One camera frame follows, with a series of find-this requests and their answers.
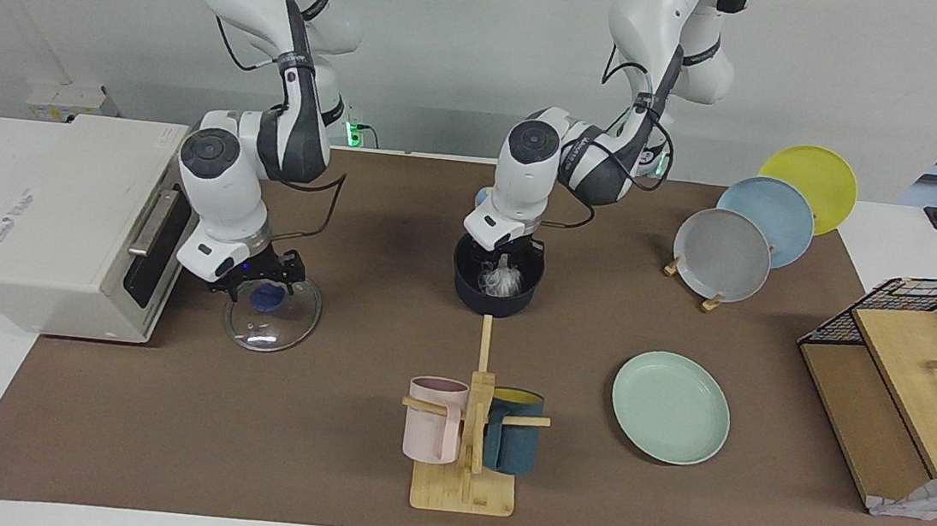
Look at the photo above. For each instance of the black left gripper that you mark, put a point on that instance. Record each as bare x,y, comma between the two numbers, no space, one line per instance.
513,248

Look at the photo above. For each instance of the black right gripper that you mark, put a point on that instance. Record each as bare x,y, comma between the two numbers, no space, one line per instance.
270,265

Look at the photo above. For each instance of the white vermicelli bundle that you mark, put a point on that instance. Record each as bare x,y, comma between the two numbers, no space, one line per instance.
503,283

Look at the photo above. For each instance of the glass lid blue knob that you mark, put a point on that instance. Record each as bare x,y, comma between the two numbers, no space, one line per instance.
282,327

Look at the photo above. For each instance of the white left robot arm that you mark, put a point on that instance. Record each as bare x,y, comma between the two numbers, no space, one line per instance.
607,165

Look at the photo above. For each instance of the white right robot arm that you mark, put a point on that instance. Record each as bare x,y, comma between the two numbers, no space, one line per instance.
223,179

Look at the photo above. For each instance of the wooden plate rack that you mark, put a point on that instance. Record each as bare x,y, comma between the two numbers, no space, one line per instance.
711,304

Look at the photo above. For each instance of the green plate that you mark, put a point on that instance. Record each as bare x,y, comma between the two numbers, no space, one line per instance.
669,407

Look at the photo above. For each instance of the grey plate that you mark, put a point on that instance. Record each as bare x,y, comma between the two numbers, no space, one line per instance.
723,257

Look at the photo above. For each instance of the light blue plate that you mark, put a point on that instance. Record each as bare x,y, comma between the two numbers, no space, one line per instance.
782,216

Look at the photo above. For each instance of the yellow plate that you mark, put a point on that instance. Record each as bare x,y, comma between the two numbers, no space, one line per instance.
825,177

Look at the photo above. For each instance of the brown table mat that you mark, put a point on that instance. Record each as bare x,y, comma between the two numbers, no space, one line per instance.
245,439

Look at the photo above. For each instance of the dark teal mug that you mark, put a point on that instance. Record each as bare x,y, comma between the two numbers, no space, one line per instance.
513,443

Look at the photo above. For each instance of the pink mug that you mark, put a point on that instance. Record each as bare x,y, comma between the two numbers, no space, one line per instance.
431,431

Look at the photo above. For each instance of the beige toaster oven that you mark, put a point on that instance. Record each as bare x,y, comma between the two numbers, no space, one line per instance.
60,215

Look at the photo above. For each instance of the wooden mug tree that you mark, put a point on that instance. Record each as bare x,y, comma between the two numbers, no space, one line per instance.
464,490

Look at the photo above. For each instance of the wooden shelf unit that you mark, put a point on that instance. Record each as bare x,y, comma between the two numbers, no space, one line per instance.
896,373

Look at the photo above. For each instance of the white wall socket box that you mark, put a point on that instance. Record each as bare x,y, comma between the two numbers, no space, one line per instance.
63,99

